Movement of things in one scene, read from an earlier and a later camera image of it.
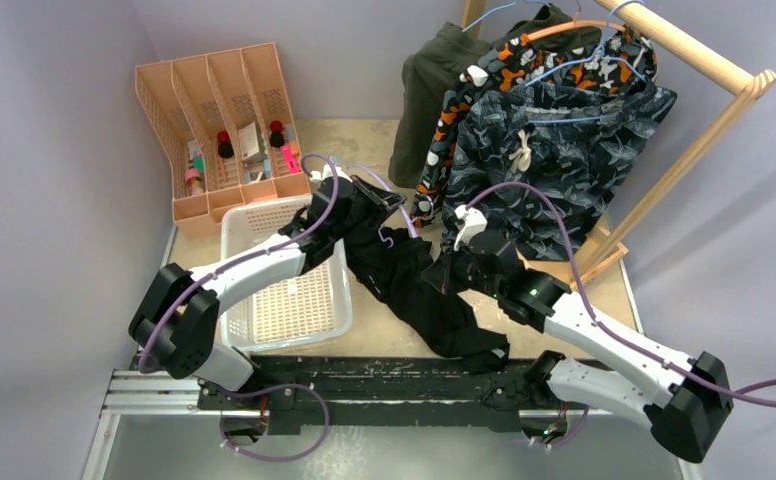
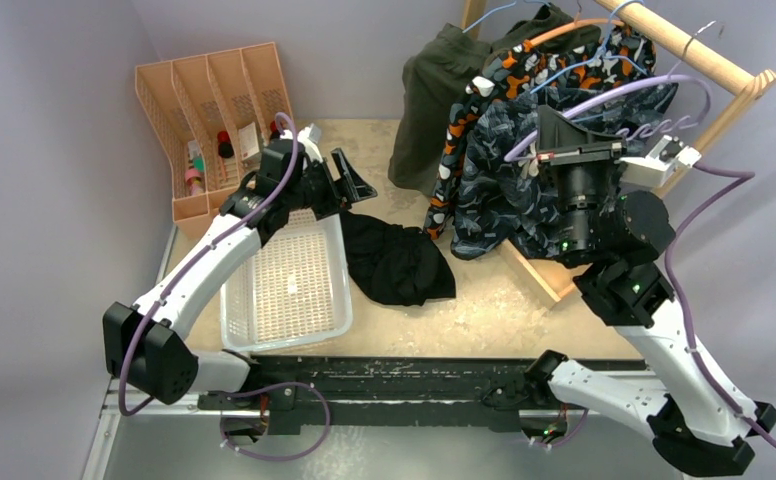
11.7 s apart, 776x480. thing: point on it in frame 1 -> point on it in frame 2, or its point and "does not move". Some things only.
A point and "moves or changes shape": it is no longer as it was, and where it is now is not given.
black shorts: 392,264 moves or changes shape
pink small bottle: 194,182 does not move
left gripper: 380,203 -> 342,192
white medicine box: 249,144 does not move
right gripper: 442,274 -> 562,145
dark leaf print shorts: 542,162 does not move
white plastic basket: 313,308 does not move
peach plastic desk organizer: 225,129 does not move
